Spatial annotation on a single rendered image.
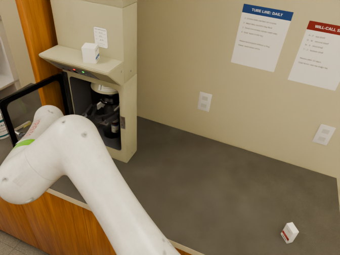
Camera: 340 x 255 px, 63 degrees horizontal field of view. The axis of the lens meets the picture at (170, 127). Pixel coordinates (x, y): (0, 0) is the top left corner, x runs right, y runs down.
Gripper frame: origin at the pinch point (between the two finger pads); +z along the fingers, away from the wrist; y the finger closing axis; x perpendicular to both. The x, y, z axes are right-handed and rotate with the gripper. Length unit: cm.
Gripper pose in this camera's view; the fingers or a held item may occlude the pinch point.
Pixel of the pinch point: (111, 105)
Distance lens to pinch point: 143.8
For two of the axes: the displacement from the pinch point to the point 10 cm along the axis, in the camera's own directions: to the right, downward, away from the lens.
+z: 3.8, -5.4, 7.5
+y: -9.2, -2.9, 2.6
